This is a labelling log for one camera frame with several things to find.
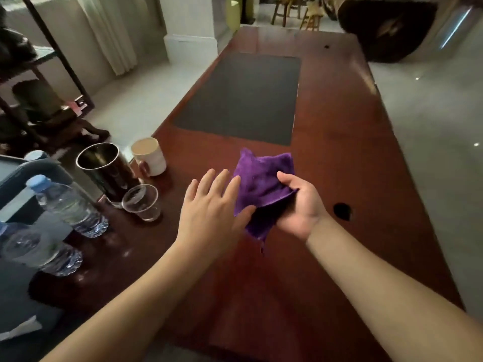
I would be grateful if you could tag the person's right hand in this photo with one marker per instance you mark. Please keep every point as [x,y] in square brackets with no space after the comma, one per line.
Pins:
[302,211]

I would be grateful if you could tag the person's left hand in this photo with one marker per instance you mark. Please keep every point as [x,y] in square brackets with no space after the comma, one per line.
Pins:
[206,220]

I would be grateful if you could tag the person's left middle finger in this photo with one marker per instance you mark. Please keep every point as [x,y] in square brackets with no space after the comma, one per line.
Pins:
[220,184]

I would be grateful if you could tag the person's left thumb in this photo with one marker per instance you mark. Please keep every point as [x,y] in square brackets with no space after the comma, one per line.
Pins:
[245,216]

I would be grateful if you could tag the person's left little finger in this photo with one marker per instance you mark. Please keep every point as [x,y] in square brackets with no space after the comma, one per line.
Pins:
[191,190]

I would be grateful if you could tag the person's right thumb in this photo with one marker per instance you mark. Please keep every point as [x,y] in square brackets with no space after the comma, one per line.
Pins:
[287,180]

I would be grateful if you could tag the purple cleaning cloth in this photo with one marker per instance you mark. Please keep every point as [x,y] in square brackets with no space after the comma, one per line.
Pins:
[262,184]

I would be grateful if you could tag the person's left forearm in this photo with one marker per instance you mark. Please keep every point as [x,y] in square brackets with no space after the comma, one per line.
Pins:
[128,305]

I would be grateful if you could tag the person's right forearm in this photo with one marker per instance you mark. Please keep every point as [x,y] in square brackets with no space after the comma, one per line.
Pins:
[392,294]

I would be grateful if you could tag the clear plastic cup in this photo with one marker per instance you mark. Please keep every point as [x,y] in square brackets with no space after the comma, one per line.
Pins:
[142,203]

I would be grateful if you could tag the white ceramic mug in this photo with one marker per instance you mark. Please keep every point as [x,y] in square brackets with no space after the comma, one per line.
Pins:
[149,156]

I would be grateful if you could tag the steel tumbler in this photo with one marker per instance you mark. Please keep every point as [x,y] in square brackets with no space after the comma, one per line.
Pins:
[107,171]

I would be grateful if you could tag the dark grey desk mat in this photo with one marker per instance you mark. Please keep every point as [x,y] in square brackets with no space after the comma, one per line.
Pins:
[243,97]

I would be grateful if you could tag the clear plastic water bottle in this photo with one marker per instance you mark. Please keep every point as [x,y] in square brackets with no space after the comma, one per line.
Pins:
[66,205]
[36,250]

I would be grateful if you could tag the wooden stool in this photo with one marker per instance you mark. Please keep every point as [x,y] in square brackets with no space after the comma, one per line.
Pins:
[312,16]
[288,9]

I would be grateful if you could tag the grey tray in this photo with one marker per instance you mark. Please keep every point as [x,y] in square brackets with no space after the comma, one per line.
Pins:
[26,237]

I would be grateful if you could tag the white curtain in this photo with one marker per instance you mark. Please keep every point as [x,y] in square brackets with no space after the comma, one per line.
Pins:
[107,32]

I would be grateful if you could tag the dark armchair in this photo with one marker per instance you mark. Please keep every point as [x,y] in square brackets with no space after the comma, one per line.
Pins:
[385,30]

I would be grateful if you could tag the dark metal shelf rack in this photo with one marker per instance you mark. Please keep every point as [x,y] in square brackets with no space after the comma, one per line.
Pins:
[37,90]

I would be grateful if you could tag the white paper napkin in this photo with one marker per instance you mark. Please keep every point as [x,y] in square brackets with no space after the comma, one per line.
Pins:
[20,328]

